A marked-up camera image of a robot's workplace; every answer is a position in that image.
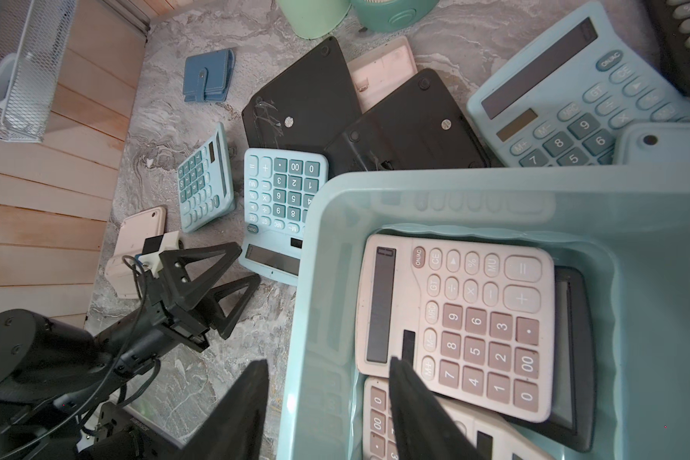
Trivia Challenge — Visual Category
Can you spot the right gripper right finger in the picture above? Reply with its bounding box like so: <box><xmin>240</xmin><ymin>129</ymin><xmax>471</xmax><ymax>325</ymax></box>
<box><xmin>388</xmin><ymin>358</ymin><xmax>481</xmax><ymax>459</ymax></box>

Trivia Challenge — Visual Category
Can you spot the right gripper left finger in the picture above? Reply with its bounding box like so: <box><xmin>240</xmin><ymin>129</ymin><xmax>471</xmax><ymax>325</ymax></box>
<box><xmin>177</xmin><ymin>360</ymin><xmax>269</xmax><ymax>460</ymax></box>

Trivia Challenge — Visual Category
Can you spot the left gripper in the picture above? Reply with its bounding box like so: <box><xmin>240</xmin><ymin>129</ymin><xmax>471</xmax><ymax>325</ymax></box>
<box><xmin>95</xmin><ymin>243</ymin><xmax>261</xmax><ymax>374</ymax></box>

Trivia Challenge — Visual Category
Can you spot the pink calculator face down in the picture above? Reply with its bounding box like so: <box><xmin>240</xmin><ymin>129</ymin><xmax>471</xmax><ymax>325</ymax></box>
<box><xmin>362</xmin><ymin>377</ymin><xmax>551</xmax><ymax>459</ymax></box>
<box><xmin>355</xmin><ymin>234</ymin><xmax>556</xmax><ymax>423</ymax></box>

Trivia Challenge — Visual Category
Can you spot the small teal calculator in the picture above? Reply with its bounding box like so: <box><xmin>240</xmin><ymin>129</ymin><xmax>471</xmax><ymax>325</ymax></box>
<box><xmin>239</xmin><ymin>148</ymin><xmax>329</xmax><ymax>287</ymax></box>

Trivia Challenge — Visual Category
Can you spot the black calculator front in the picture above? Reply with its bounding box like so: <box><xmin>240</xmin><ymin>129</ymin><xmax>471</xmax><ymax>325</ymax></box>
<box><xmin>504</xmin><ymin>266</ymin><xmax>597</xmax><ymax>453</ymax></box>

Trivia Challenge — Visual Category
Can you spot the black calculator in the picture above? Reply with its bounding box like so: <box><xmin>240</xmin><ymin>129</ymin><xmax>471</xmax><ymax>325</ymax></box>
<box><xmin>504</xmin><ymin>266</ymin><xmax>597</xmax><ymax>453</ymax></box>
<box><xmin>643</xmin><ymin>0</ymin><xmax>690</xmax><ymax>98</ymax></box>

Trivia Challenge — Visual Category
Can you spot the mint green storage box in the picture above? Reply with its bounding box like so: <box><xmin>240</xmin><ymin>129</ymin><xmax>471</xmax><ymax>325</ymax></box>
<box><xmin>278</xmin><ymin>163</ymin><xmax>690</xmax><ymax>459</ymax></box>

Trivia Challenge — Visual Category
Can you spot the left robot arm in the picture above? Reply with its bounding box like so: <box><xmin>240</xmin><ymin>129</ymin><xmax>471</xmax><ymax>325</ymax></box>
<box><xmin>0</xmin><ymin>243</ymin><xmax>261</xmax><ymax>459</ymax></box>

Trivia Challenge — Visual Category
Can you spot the teal calculator left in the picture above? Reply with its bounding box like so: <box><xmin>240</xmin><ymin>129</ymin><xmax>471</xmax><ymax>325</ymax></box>
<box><xmin>177</xmin><ymin>123</ymin><xmax>236</xmax><ymax>234</ymax></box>

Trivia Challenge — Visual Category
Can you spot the black calculator face down large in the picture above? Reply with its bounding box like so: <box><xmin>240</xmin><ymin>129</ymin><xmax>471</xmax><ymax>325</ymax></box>
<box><xmin>241</xmin><ymin>36</ymin><xmax>361</xmax><ymax>153</ymax></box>

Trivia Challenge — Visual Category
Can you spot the black calculator face down small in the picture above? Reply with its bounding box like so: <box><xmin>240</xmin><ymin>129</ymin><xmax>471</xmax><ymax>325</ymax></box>
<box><xmin>324</xmin><ymin>69</ymin><xmax>490</xmax><ymax>177</ymax></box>

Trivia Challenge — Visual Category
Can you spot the pink calculator back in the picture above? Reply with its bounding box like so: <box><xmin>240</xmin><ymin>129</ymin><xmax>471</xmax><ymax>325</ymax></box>
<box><xmin>348</xmin><ymin>36</ymin><xmax>418</xmax><ymax>113</ymax></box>

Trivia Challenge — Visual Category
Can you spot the large teal calculator right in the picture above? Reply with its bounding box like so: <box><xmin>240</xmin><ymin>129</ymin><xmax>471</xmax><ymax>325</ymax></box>
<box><xmin>467</xmin><ymin>1</ymin><xmax>690</xmax><ymax>168</ymax></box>

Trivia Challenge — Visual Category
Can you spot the teal calculator face down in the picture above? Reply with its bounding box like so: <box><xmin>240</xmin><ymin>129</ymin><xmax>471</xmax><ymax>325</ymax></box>
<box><xmin>613</xmin><ymin>122</ymin><xmax>690</xmax><ymax>165</ymax></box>

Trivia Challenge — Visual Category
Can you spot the black calculator back right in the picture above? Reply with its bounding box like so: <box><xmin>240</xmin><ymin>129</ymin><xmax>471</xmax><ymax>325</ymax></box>
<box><xmin>643</xmin><ymin>0</ymin><xmax>690</xmax><ymax>98</ymax></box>

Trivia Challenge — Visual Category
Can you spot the green pen cup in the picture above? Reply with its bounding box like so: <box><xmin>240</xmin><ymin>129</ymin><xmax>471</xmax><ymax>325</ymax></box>
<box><xmin>276</xmin><ymin>0</ymin><xmax>351</xmax><ymax>39</ymax></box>

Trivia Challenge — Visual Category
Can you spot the white wire shelf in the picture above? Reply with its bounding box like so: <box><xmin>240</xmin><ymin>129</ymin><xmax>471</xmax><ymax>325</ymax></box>
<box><xmin>0</xmin><ymin>0</ymin><xmax>78</xmax><ymax>143</ymax></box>

